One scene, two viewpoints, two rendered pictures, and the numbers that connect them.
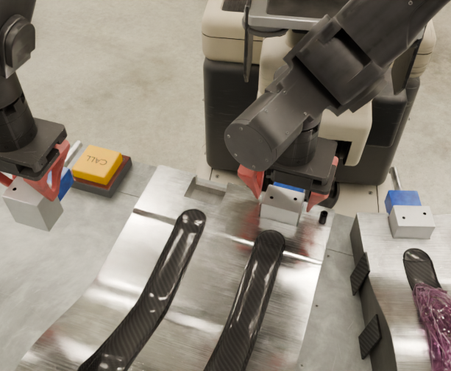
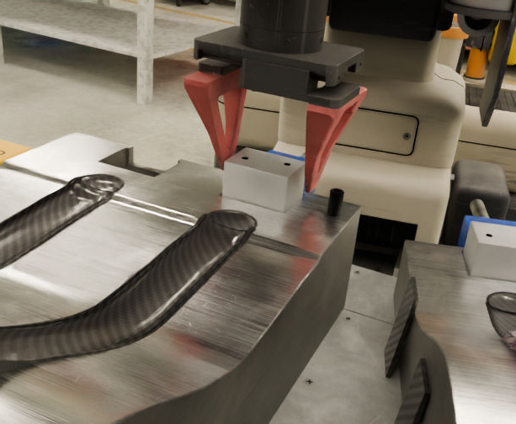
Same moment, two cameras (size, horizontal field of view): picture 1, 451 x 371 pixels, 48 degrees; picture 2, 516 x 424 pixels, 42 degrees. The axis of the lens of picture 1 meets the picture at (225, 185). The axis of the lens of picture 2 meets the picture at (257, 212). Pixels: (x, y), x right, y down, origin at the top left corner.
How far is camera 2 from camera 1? 0.34 m
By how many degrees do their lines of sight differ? 23
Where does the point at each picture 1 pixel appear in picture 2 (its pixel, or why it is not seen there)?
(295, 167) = (281, 54)
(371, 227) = (428, 259)
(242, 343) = (113, 341)
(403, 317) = (477, 347)
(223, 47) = (244, 122)
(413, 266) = (508, 319)
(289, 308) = (235, 308)
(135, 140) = not seen: hidden behind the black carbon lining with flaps
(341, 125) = (399, 190)
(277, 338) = (191, 342)
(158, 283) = not seen: outside the picture
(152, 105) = not seen: hidden behind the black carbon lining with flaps
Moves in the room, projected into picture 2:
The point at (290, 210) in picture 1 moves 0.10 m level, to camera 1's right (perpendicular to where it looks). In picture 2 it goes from (274, 173) to (419, 191)
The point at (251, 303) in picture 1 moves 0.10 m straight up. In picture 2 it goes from (160, 296) to (163, 131)
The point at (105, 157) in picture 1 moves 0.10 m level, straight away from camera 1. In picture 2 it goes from (5, 149) to (15, 117)
